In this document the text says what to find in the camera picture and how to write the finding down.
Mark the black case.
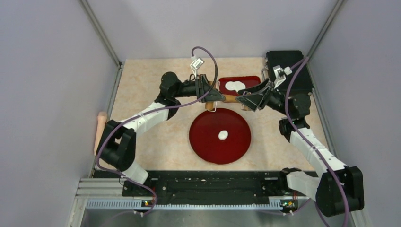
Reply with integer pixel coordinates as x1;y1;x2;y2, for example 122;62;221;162
262;50;314;95

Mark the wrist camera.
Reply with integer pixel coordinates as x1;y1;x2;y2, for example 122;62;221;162
190;56;204;71
273;65;292;89

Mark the beige wooden rolling pin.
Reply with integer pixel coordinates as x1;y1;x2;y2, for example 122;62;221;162
94;111;107;156

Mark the left white wrapper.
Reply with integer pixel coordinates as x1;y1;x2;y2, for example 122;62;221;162
225;81;236;91

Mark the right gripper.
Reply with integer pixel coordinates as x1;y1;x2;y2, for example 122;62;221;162
235;78;292;117

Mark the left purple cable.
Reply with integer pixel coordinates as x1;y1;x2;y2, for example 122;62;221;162
95;46;218;217

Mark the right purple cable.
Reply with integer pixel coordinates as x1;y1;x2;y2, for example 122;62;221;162
283;56;350;227

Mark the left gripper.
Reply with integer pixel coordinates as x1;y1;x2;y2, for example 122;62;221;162
173;73;225;102

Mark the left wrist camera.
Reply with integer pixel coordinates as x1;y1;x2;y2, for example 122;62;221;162
190;56;204;71

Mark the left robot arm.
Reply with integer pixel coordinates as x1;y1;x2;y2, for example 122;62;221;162
96;72;226;195

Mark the round red tray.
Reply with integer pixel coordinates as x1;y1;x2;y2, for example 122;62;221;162
189;108;252;165

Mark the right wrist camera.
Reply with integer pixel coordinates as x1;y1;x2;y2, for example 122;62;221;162
273;65;292;89

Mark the white dough ball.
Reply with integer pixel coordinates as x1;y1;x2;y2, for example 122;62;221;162
218;130;229;140

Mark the wooden roller tool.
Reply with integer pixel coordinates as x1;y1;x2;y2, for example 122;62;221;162
205;94;251;112

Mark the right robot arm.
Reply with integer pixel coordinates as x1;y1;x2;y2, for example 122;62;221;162
236;80;365;217

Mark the purple cable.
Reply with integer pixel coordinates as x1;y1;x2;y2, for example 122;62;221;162
95;46;218;217
283;56;350;227

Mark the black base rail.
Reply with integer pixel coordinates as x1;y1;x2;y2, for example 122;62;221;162
87;170;304;210

